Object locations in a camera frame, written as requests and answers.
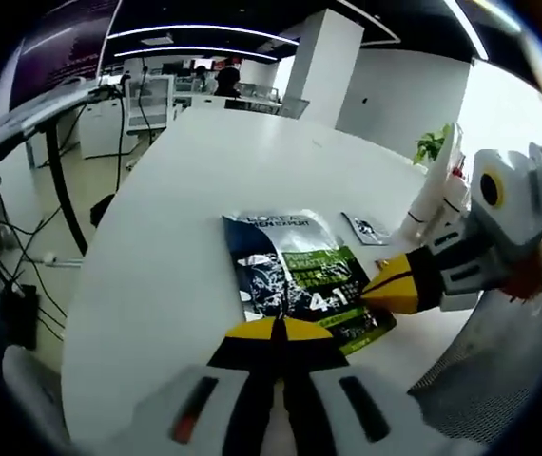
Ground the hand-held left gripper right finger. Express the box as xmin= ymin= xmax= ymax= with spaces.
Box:
xmin=280 ymin=316 xmax=427 ymax=456

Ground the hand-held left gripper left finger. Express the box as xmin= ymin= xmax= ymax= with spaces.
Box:
xmin=135 ymin=316 xmax=282 ymax=456

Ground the white skincare bottle clear cap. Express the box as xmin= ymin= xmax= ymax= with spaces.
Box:
xmin=404 ymin=187 xmax=445 ymax=235

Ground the small clear skincare sachet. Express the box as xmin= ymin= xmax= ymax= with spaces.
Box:
xmin=339 ymin=210 xmax=392 ymax=247

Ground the red collar skincare bottle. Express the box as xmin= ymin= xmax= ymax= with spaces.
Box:
xmin=449 ymin=151 xmax=467 ymax=184

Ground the white skincare tube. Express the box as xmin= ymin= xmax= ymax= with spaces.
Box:
xmin=420 ymin=121 xmax=466 ymax=227

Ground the green black skincare sachet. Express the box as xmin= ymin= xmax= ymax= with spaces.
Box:
xmin=221 ymin=212 xmax=399 ymax=358

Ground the person's right hand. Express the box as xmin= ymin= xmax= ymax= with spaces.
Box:
xmin=502 ymin=257 xmax=542 ymax=303

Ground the potted green plant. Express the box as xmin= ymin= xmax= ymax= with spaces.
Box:
xmin=412 ymin=123 xmax=454 ymax=166

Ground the grey mesh office chair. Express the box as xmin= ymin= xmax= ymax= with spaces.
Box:
xmin=406 ymin=283 xmax=542 ymax=434

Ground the black power strip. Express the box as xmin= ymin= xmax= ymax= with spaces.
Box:
xmin=0 ymin=283 xmax=40 ymax=352

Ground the white shelf cabinet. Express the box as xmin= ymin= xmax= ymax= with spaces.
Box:
xmin=126 ymin=74 xmax=176 ymax=133

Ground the computer monitor purple screen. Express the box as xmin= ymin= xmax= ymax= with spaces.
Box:
xmin=7 ymin=0 xmax=116 ymax=113

